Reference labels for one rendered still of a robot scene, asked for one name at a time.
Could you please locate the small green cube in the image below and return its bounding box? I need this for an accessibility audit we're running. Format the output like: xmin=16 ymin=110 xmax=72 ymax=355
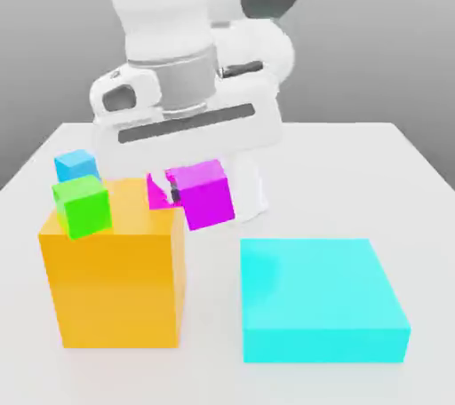
xmin=52 ymin=174 xmax=114 ymax=241

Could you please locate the large orange box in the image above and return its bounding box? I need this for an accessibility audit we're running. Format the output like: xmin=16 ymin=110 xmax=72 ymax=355
xmin=37 ymin=177 xmax=187 ymax=350

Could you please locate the large cyan box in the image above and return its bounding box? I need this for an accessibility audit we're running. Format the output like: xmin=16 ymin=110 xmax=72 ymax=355
xmin=239 ymin=237 xmax=412 ymax=364

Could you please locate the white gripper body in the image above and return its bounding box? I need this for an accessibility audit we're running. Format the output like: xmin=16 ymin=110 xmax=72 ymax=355
xmin=92 ymin=72 xmax=284 ymax=181

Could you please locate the small blue cube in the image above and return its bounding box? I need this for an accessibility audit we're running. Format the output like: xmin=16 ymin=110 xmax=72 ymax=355
xmin=53 ymin=148 xmax=102 ymax=184

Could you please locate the small magenta cube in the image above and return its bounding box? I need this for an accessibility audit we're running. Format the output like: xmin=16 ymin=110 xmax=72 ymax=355
xmin=169 ymin=158 xmax=236 ymax=233

